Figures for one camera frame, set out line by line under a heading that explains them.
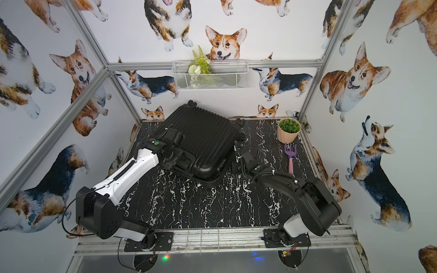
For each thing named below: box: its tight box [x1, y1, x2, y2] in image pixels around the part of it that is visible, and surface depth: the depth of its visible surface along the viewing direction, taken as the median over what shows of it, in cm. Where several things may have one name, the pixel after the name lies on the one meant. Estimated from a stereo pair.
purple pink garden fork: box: [284, 143, 298, 175], surface depth 105 cm
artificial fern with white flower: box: [187, 44, 212, 74], surface depth 85 cm
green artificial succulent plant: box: [279, 118, 302, 134], surface depth 105 cm
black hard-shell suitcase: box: [150, 99, 245, 187], surface depth 88 cm
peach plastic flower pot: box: [277, 117, 302, 144], surface depth 105 cm
